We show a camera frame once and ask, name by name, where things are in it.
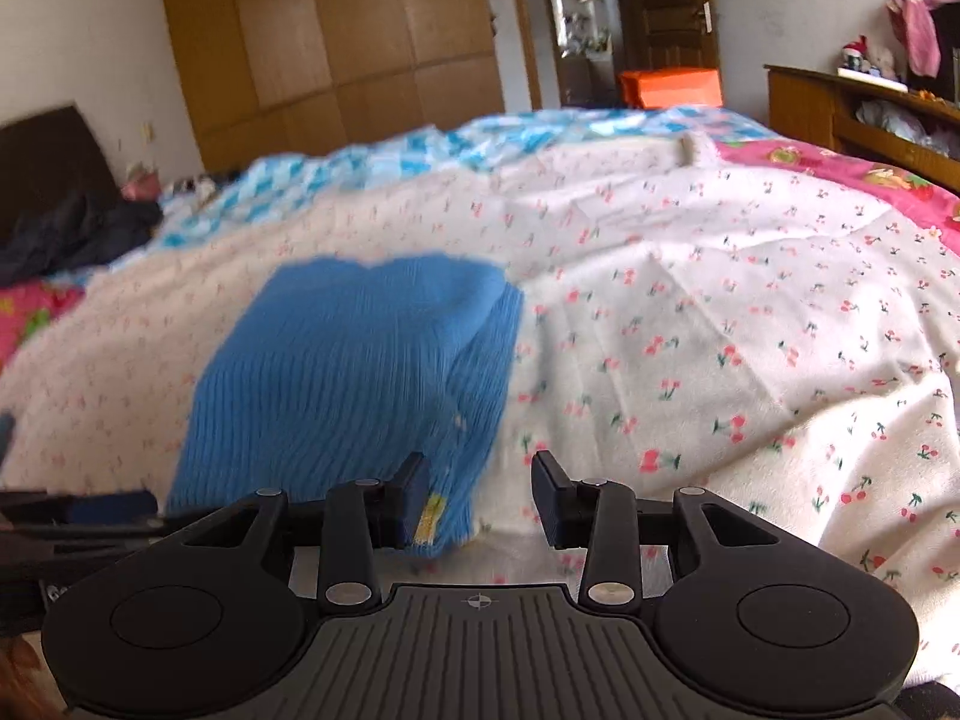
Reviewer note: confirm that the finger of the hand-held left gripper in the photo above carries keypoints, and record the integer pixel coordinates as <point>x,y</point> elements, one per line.
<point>5,439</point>
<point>105,506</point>

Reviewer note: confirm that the wooden door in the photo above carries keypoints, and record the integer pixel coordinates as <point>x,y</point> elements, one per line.
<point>667,4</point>

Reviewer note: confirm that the small plush toys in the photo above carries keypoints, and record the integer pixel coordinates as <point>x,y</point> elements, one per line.
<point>866,58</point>

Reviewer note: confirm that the wooden cabinet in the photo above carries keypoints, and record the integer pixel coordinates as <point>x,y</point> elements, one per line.
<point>862,116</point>

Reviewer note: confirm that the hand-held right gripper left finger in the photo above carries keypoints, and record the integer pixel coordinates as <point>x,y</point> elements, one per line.
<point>411,502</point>

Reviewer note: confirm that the pink printed blanket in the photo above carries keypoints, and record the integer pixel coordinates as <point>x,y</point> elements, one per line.
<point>862,180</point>

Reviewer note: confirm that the pink hanging garment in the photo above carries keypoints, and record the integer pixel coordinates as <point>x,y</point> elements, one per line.
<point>921,22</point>

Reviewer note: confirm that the blue checkered quilt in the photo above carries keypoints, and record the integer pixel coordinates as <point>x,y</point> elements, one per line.
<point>420,150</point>

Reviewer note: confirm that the dark brown headboard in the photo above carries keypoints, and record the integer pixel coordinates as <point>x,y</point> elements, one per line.
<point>52,165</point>

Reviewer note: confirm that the blue knit sweater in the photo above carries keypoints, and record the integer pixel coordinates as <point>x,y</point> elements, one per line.
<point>352,382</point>

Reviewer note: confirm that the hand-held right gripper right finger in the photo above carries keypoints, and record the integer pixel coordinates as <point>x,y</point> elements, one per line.
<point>553,502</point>

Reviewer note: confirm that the wooden wardrobe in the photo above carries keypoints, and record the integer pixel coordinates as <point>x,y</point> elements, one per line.
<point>330,45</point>

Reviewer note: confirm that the orange box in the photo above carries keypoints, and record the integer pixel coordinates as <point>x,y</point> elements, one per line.
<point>670,88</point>

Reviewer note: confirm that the cherry print bedsheet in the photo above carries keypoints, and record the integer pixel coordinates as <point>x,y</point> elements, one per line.
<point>675,330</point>

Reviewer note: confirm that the dark navy clothes pile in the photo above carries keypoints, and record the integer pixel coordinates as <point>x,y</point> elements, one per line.
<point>71,236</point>

